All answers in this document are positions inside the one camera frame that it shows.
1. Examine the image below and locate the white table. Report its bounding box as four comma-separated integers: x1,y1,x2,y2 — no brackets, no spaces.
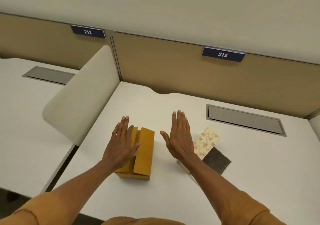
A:
50,81,320,225

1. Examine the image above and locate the cream rounded desk divider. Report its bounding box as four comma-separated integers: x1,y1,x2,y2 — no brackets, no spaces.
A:
42,45,122,147

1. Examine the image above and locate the person's left hand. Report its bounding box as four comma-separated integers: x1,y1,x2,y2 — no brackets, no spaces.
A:
102,116,142,172

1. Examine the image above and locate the person's right hand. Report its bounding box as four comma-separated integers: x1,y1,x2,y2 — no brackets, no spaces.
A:
160,110,196,167

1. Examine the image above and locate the person's right forearm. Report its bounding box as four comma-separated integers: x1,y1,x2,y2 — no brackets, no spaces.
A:
179,157,253,225

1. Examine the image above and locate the orange shirt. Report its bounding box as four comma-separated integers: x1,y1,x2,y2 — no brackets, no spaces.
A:
0,190,287,225

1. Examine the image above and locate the brown cardboard box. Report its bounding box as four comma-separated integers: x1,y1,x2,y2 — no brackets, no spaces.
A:
114,126,155,181

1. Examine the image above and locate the cream straight desk divider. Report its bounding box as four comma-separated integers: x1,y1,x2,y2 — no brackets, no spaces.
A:
309,113,320,143

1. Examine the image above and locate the neighbouring white desk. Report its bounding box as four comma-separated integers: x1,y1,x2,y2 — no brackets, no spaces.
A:
0,57,78,198

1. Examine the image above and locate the dark grey flat panel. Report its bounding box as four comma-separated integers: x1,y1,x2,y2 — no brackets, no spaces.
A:
202,147,232,175

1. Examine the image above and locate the tan partition panel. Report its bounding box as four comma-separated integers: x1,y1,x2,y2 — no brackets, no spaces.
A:
111,31,320,119
0,12,112,70

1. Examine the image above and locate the blue number sign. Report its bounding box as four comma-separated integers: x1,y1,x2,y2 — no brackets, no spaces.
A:
202,46,246,63
70,25,106,39

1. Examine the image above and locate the grey cable hatch cover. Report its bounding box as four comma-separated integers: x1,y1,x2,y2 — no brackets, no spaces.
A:
22,66,76,86
206,104,287,137

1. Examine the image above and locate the person's left forearm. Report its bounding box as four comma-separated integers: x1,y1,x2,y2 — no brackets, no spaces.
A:
49,158,123,222

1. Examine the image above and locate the cream floral tissue box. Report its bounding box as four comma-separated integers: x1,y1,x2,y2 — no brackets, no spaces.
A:
176,127,221,185

